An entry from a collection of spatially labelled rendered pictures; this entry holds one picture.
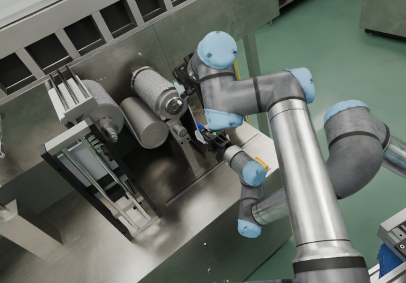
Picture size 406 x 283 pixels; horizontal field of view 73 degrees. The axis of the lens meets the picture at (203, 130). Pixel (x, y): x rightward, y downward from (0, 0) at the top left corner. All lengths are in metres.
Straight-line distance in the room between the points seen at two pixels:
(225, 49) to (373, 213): 1.78
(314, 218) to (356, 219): 1.69
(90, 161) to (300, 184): 0.67
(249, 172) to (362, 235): 1.30
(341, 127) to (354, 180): 0.13
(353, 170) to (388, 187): 1.59
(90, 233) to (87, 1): 0.93
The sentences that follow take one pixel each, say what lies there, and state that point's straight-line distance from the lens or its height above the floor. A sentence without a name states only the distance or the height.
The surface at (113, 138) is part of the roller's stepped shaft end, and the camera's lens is 0.90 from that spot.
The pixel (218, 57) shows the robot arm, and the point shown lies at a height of 1.60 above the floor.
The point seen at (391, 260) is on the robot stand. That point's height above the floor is 0.68.
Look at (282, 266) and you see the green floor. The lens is 1.97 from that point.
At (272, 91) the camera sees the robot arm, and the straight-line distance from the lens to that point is 0.54.
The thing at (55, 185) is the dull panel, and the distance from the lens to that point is 1.51.
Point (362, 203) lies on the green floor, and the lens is 2.19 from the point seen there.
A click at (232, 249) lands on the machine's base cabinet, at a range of 1.46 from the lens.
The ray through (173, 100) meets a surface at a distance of 1.04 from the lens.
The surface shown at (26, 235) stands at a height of 1.06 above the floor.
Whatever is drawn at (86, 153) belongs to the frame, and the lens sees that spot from 0.91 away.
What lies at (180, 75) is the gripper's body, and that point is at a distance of 0.75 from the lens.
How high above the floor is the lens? 1.86
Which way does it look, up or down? 42 degrees down
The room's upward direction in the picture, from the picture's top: 21 degrees counter-clockwise
